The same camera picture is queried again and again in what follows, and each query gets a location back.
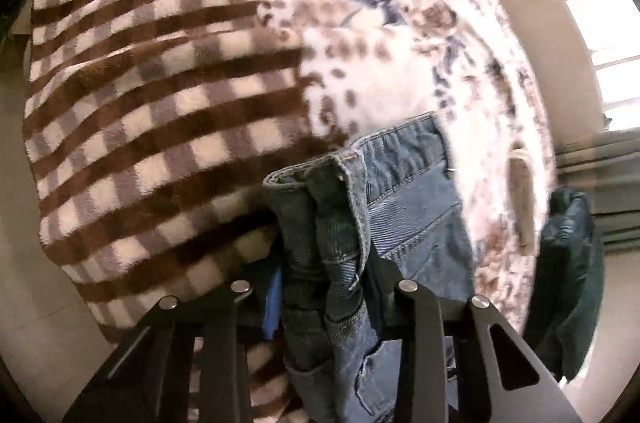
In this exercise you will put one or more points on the grey-green striped curtain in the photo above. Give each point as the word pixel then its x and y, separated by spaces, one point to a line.
pixel 610 183

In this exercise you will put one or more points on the folded white pants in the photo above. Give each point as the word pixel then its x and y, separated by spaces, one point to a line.
pixel 522 193

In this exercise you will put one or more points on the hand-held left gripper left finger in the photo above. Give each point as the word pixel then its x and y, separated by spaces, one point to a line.
pixel 272 303

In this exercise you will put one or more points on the window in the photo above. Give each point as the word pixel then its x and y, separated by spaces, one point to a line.
pixel 600 28

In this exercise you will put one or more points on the blue denim pants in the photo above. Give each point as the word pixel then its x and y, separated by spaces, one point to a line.
pixel 415 213

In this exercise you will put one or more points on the floral and checked bed blanket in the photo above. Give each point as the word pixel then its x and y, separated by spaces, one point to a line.
pixel 150 78

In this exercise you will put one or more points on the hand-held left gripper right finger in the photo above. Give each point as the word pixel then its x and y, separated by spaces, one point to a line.
pixel 387 275

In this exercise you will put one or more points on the dark teal plush blanket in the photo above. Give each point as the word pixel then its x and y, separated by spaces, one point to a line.
pixel 570 263

